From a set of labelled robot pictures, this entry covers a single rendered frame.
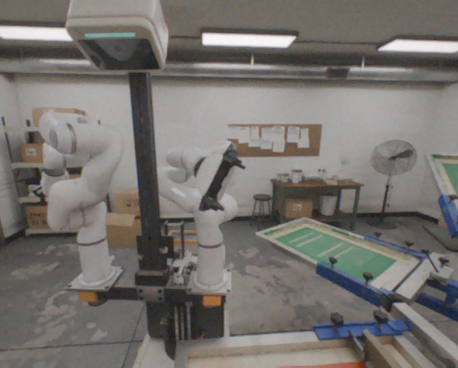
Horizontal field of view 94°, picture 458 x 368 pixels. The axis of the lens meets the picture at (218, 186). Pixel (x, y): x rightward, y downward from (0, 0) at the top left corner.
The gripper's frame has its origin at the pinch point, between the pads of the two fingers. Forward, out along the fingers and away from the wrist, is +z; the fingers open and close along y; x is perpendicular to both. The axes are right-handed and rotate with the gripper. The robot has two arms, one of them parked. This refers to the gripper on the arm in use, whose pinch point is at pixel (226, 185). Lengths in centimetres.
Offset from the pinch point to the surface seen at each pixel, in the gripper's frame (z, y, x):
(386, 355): 8, 25, -64
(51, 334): -143, 195, 24
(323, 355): -3, 39, -61
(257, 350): -10, 47, -41
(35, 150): -373, 110, 161
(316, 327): -10, 34, -60
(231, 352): -12, 51, -34
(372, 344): 4, 25, -64
